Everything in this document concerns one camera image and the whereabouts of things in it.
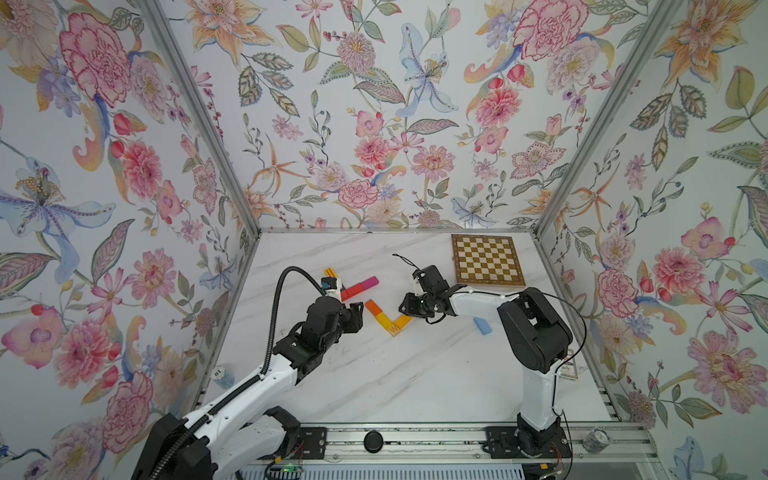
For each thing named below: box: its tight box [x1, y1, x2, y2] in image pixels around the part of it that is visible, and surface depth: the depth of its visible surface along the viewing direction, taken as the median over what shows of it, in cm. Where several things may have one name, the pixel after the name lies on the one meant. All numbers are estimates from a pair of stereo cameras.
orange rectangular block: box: [365, 299, 383, 316], surface depth 101 cm
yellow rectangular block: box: [376, 312, 393, 331], surface depth 97 cm
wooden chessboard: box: [451, 234, 526, 288], surface depth 112 cm
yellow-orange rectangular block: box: [394, 314, 413, 329], surface depth 97 cm
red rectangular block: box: [341, 283, 365, 302], surface depth 105 cm
